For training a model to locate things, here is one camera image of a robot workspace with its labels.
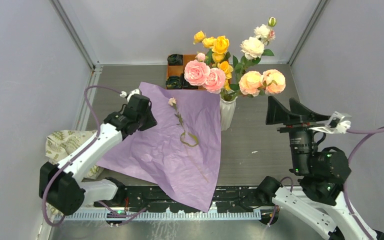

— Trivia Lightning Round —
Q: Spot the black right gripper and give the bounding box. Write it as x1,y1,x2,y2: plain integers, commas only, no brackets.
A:
262,94,327,172

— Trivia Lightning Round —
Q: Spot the peach rose stem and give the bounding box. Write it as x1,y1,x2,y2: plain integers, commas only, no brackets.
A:
236,69,286,97

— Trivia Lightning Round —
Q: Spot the white ribbed ceramic vase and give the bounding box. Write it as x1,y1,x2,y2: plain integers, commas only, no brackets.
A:
219,97,237,131

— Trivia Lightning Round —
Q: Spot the small pale pink rose stem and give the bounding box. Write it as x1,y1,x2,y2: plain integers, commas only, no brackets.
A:
167,96,210,184

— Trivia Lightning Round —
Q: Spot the purple wrapping paper sheet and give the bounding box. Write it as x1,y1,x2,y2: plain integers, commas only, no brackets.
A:
97,82,221,212

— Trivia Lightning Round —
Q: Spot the large pink rose stem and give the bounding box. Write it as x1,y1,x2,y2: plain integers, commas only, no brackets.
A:
183,52,227,94

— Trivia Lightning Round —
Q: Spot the white rose stem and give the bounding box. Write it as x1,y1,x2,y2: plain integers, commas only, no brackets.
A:
232,17,277,80

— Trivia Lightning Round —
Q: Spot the yellow flower stem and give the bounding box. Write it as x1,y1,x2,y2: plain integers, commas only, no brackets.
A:
193,31,234,90

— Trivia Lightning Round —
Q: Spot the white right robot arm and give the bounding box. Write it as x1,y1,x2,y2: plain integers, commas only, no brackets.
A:
255,96,384,240

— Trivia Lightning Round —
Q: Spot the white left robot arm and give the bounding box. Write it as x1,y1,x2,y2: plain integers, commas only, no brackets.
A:
39,89,157,216

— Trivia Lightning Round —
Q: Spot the dark rolled sock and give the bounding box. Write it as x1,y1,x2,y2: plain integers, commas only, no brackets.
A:
165,75,183,90
167,54,184,66

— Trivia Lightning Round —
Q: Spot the orange compartment tray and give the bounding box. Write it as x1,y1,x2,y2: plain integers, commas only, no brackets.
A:
166,54,205,90

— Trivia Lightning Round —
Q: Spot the patterned cream cloth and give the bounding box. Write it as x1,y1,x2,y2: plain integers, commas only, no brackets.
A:
45,130,104,215

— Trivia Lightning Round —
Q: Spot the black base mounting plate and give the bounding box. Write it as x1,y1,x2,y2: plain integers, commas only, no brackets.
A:
104,185,281,214

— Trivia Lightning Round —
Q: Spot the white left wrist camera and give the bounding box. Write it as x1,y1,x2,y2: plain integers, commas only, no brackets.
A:
119,88,142,102

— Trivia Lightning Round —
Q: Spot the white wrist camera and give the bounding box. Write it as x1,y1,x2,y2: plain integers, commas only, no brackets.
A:
310,111,352,134
119,88,142,102

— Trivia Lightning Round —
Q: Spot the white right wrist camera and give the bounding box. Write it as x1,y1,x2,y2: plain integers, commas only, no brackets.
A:
310,111,352,134

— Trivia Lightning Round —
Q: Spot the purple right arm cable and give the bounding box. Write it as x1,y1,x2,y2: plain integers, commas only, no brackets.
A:
267,125,384,240

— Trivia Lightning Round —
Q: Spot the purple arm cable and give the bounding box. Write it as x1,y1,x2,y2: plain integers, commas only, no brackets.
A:
267,125,384,240
41,85,147,228

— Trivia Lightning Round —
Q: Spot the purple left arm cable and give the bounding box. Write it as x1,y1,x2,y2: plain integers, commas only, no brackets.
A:
41,85,147,228

